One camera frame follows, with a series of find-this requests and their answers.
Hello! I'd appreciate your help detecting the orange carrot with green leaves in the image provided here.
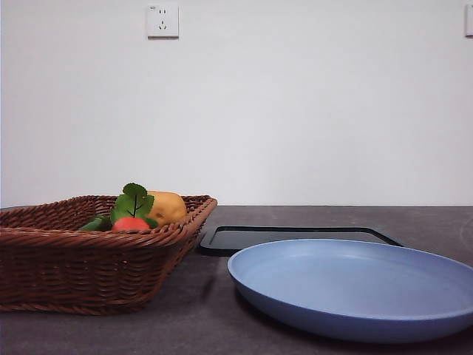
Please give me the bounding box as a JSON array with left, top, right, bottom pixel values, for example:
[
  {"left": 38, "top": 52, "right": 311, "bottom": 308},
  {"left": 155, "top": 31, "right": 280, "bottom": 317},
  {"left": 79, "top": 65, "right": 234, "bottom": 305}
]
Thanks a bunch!
[{"left": 109, "top": 183, "right": 160, "bottom": 233}]

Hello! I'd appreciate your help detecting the blue round plate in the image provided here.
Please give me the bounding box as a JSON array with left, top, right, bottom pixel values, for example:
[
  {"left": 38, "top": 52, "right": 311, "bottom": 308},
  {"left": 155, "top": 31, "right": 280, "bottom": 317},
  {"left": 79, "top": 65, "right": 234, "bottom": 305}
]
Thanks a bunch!
[{"left": 227, "top": 238, "right": 473, "bottom": 344}]

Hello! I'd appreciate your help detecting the black rectangular tray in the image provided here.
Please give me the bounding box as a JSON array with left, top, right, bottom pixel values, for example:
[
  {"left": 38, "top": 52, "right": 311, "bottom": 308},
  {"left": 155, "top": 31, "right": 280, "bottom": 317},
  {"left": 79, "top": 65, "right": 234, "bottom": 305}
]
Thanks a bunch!
[{"left": 199, "top": 225, "right": 406, "bottom": 257}]

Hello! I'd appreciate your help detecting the yellow-brown potato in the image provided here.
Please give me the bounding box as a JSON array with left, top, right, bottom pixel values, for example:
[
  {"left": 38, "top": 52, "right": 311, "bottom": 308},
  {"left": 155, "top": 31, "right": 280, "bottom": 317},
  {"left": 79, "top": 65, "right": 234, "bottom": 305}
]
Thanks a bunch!
[{"left": 146, "top": 190, "right": 188, "bottom": 227}]

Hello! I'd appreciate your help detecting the green pepper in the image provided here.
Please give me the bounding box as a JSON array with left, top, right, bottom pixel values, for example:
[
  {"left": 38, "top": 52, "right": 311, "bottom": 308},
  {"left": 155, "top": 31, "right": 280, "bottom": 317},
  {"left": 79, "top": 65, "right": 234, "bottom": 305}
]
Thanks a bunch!
[{"left": 77, "top": 215, "right": 114, "bottom": 233}]

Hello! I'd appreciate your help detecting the brown wicker basket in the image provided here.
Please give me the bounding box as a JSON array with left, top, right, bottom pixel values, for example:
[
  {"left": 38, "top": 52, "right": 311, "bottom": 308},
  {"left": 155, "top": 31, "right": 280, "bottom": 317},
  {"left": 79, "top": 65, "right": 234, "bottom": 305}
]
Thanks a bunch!
[{"left": 0, "top": 195, "right": 218, "bottom": 317}]

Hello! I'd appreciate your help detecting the white wall socket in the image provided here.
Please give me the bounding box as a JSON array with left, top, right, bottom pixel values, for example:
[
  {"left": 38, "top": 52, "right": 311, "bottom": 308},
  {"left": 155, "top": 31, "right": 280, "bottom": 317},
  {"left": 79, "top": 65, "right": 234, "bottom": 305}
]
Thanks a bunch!
[{"left": 147, "top": 3, "right": 180, "bottom": 39}]

